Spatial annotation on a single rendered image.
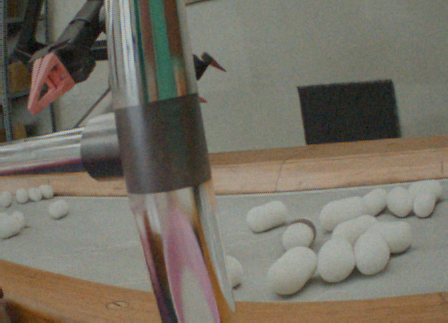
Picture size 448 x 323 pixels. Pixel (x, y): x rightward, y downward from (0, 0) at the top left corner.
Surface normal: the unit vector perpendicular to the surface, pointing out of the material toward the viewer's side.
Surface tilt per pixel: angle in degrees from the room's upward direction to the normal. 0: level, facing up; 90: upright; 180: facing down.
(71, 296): 0
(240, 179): 45
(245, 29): 90
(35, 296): 0
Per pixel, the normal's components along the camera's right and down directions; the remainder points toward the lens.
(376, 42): -0.45, 0.19
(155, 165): -0.11, 0.15
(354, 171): -0.49, -0.55
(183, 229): 0.21, 0.09
